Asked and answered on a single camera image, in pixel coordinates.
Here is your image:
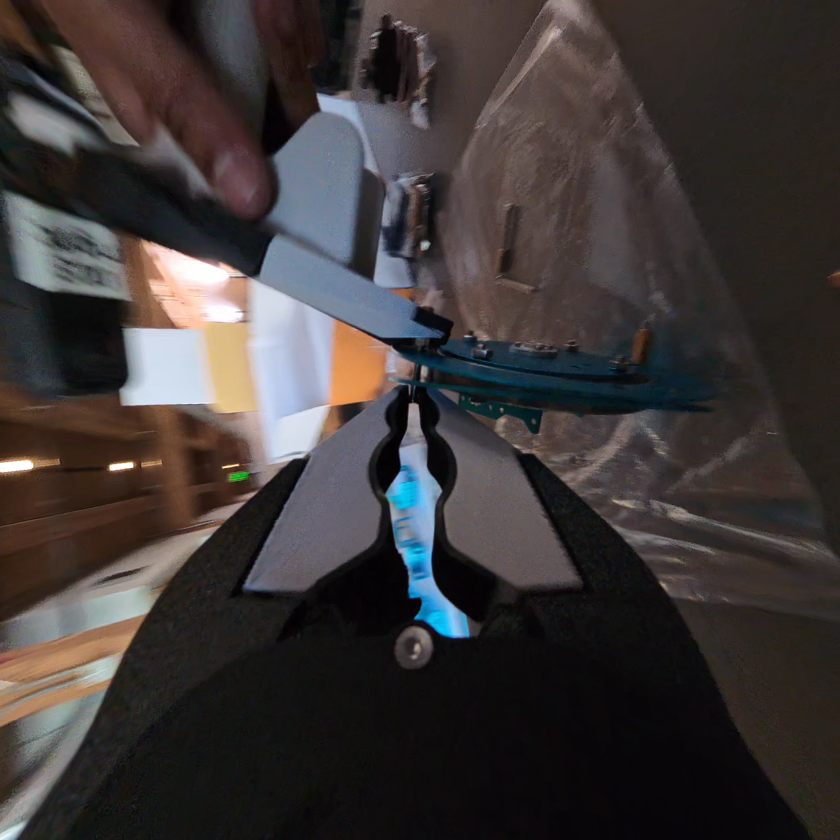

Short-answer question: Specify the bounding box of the small white box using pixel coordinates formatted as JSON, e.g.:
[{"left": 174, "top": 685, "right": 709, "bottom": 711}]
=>
[{"left": 121, "top": 328, "right": 217, "bottom": 406}]

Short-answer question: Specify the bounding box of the person's right hand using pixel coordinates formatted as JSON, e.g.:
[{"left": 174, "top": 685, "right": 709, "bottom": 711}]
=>
[{"left": 39, "top": 0, "right": 322, "bottom": 221}]

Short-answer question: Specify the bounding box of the teal perforated bracket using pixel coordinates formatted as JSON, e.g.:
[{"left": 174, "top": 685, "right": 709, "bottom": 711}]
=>
[{"left": 458, "top": 392, "right": 546, "bottom": 435}]

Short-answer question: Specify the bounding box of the yellow box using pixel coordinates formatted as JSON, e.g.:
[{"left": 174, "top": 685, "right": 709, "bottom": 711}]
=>
[{"left": 206, "top": 323, "right": 258, "bottom": 414}]

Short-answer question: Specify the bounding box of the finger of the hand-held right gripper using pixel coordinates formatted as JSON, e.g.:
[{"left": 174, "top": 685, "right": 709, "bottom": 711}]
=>
[
  {"left": 356, "top": 172, "right": 387, "bottom": 270},
  {"left": 255, "top": 113, "right": 454, "bottom": 345}
]

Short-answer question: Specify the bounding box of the silvery parts bag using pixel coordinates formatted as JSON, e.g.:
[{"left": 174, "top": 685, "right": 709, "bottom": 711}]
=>
[{"left": 382, "top": 172, "right": 437, "bottom": 260}]

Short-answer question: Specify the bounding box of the clear plastic bag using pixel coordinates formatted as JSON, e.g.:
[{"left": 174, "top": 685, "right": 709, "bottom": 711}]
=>
[{"left": 446, "top": 0, "right": 828, "bottom": 592}]

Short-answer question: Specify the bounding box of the large white box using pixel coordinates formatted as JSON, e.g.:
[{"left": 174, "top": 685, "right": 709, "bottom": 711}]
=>
[{"left": 249, "top": 282, "right": 339, "bottom": 460}]

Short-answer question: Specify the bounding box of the white instruction sheet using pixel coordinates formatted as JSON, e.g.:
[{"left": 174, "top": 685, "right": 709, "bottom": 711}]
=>
[{"left": 317, "top": 94, "right": 416, "bottom": 290}]

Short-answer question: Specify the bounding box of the blue round turntable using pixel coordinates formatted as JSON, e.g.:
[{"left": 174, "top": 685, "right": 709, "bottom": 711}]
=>
[{"left": 390, "top": 338, "right": 719, "bottom": 416}]

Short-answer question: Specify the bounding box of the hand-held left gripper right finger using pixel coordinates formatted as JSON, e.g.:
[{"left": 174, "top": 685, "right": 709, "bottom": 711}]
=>
[{"left": 423, "top": 387, "right": 585, "bottom": 622}]

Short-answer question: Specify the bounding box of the orange box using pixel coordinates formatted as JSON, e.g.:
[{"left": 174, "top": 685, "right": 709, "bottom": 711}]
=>
[{"left": 331, "top": 318, "right": 408, "bottom": 408}]

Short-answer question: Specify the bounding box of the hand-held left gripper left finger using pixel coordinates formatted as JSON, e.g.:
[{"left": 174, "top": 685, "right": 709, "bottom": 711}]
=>
[{"left": 243, "top": 387, "right": 421, "bottom": 636}]

